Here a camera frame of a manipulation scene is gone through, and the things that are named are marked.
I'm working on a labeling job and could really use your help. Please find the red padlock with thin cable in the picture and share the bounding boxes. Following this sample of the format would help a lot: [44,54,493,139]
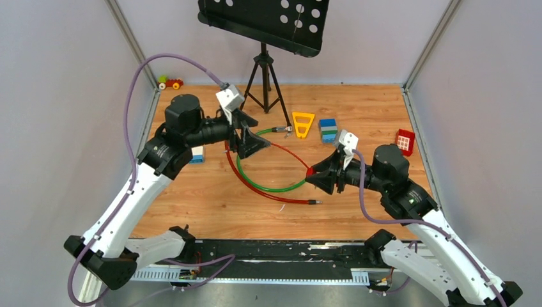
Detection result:
[272,143,315,177]

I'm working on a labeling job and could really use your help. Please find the black music stand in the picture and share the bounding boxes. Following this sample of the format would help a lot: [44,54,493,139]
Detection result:
[197,0,330,130]

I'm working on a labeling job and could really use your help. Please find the green cable lock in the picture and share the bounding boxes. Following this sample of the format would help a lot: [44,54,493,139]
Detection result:
[236,126,306,193]

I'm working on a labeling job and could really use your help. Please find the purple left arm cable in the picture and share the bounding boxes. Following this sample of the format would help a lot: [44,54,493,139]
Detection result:
[67,52,236,307]

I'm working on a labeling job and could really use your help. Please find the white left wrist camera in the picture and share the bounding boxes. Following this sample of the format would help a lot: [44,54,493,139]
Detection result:
[215,83,245,125]

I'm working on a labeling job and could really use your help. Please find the toy car red green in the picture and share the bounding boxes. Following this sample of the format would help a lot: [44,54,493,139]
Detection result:
[157,75,184,90]

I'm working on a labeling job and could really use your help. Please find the thick red cable lock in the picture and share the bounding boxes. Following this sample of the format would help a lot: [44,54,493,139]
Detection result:
[224,141,323,205]

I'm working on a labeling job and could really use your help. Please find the yellow triangular plastic piece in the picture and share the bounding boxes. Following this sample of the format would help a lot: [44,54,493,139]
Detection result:
[292,112,315,139]

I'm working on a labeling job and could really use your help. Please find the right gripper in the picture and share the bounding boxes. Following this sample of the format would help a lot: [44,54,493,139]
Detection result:
[304,149,387,193]

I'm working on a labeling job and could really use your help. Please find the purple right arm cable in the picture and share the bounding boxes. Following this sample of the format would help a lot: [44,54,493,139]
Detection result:
[352,149,505,307]

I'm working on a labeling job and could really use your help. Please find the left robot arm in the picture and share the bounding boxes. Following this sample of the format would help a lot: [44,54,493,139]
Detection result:
[64,94,270,290]

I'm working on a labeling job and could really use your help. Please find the white blue block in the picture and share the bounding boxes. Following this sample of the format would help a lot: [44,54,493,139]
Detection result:
[189,146,205,164]

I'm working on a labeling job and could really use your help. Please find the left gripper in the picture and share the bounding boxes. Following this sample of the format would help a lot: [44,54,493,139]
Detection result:
[186,107,272,159]

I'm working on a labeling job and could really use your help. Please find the blue green stacked blocks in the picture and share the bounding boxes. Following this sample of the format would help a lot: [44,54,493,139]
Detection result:
[318,118,338,144]

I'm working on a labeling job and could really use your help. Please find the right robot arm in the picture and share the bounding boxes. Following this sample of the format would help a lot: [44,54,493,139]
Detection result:
[306,144,523,306]

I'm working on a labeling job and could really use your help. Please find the red window block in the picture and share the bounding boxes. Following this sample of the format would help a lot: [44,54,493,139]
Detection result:
[395,129,416,157]

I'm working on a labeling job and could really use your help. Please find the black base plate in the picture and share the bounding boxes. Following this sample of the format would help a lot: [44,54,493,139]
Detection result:
[154,239,407,281]

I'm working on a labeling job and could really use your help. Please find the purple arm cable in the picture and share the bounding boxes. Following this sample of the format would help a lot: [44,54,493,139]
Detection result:
[67,52,236,307]
[352,149,505,307]

